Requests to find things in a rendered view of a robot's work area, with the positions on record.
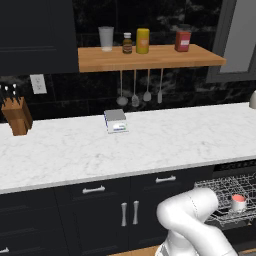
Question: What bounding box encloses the dark wall cupboard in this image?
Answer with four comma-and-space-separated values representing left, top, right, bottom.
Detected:
0, 0, 80, 77

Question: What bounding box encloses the red jar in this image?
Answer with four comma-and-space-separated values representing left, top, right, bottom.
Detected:
174, 26, 192, 53

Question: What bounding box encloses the hanging steel ladle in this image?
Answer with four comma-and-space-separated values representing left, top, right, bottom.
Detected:
116, 70, 129, 107

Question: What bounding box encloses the wooden wall shelf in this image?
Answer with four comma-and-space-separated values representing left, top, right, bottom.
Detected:
77, 43, 227, 73

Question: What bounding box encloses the white wall socket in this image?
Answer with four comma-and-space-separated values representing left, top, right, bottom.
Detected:
29, 73, 48, 95

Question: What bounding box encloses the hanging steel spoon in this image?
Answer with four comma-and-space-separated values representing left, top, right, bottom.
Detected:
131, 69, 140, 108

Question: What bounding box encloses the dark cupboard door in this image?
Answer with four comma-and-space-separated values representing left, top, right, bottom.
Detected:
127, 188, 198, 251
58, 195, 130, 256

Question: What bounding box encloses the yellow canister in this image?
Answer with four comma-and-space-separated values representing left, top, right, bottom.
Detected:
135, 28, 151, 55

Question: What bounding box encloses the white cup with red inside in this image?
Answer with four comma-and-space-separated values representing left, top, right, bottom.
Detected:
231, 194, 248, 213

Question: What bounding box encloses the silver drawer handle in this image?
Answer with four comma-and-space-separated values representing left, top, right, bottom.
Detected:
155, 175, 177, 184
82, 185, 106, 195

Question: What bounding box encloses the dark base cupboard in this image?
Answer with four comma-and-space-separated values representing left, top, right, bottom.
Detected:
0, 187, 70, 256

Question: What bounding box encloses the grey window frame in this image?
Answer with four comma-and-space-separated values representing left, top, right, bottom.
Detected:
205, 0, 256, 84

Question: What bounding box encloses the black dishwasher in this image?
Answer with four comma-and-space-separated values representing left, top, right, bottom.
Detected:
193, 159, 256, 254

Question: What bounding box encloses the hanging steel turner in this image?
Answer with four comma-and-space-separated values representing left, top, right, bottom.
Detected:
157, 68, 165, 104

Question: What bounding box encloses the grey kitchen scale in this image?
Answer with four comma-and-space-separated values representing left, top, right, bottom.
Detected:
103, 108, 129, 134

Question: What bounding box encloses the dishwasher wire rack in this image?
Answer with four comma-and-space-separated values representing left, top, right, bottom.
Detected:
194, 172, 256, 228

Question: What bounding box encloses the clear glass tumbler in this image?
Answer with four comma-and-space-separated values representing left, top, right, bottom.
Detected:
98, 26, 115, 52

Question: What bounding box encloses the hanging steel spatula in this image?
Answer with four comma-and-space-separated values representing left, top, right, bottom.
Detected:
142, 68, 153, 102

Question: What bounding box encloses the dark drawer front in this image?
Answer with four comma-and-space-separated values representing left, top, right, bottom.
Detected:
129, 165, 215, 196
54, 177, 132, 206

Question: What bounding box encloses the brown glass bottle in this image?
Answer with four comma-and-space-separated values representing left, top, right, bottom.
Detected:
122, 32, 133, 55

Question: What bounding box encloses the pale round object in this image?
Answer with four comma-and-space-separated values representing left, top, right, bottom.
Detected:
249, 90, 256, 110

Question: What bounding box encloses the silver cupboard door handle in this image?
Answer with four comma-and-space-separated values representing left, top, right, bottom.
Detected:
120, 202, 128, 228
132, 200, 140, 226

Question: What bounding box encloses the wooden knife block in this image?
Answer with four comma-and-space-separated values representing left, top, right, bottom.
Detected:
0, 83, 34, 137

